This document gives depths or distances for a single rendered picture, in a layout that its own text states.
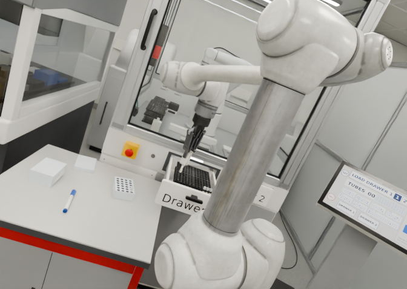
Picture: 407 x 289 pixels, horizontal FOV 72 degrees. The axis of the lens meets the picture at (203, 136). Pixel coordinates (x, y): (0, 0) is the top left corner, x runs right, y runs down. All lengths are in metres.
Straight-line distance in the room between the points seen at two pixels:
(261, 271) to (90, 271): 0.57
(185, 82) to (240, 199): 0.51
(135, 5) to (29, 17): 3.53
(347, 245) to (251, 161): 1.25
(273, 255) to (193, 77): 0.61
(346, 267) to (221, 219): 1.26
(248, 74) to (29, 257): 0.92
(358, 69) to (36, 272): 1.12
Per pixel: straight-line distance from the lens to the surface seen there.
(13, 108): 1.36
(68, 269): 1.12
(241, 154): 0.63
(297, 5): 0.58
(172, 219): 1.64
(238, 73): 0.91
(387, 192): 1.78
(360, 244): 1.80
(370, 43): 0.72
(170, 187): 1.16
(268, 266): 0.87
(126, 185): 1.32
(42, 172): 1.23
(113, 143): 1.49
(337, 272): 1.88
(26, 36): 1.30
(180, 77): 1.01
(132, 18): 4.73
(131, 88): 1.41
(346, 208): 1.67
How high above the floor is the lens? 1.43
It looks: 15 degrees down
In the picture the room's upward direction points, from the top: 23 degrees clockwise
